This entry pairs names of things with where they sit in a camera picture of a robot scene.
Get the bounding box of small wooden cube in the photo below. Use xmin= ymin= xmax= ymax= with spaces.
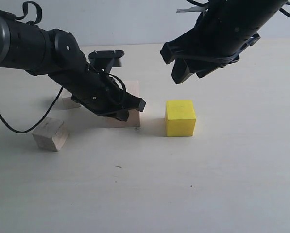
xmin=61 ymin=89 xmax=81 ymax=109

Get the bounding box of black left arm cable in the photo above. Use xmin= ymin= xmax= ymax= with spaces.
xmin=0 ymin=82 xmax=64 ymax=134

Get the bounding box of medium wooden cube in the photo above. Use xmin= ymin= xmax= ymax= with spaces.
xmin=32 ymin=117 xmax=69 ymax=152

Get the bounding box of yellow cube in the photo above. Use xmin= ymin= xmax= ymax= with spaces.
xmin=165 ymin=100 xmax=197 ymax=137

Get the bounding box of large wooden cube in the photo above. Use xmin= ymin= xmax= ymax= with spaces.
xmin=93 ymin=80 xmax=141 ymax=129

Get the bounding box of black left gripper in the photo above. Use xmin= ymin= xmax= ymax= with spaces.
xmin=48 ymin=64 xmax=146 ymax=122

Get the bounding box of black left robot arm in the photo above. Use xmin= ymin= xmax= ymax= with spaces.
xmin=0 ymin=11 xmax=146 ymax=122

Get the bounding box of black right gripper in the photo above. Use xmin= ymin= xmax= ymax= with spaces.
xmin=160 ymin=0 xmax=287 ymax=84

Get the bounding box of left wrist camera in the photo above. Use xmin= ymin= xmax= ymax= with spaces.
xmin=88 ymin=50 xmax=125 ymax=73

